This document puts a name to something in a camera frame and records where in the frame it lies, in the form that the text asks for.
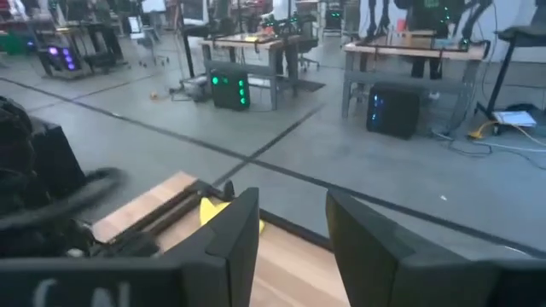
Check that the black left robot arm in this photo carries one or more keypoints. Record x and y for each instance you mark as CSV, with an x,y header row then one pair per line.
x,y
25,170

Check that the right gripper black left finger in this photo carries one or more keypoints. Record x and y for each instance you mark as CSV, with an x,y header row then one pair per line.
x,y
234,256

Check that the yellow cloth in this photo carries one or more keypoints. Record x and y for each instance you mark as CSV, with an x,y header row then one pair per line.
x,y
209,211

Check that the black floor stand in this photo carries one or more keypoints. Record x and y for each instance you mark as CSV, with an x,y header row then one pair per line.
x,y
501,72

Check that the white flat carton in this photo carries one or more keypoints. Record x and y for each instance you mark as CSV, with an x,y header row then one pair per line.
x,y
514,118

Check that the distant black robot rig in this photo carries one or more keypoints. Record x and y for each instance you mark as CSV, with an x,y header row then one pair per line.
x,y
426,17

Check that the computer tower purple lights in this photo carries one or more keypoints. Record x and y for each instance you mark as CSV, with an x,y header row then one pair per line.
x,y
59,59

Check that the black office chair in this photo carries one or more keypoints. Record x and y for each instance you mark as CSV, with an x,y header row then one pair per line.
x,y
308,47

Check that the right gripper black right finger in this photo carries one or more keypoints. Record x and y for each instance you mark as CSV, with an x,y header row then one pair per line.
x,y
371,264

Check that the computer tower green lights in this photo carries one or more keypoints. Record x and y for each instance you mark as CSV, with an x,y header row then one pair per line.
x,y
230,89

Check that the wooden workbench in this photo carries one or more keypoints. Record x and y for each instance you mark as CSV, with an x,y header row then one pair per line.
x,y
239,42
409,52

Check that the computer tower blue lights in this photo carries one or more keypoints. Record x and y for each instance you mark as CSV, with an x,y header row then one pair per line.
x,y
392,111

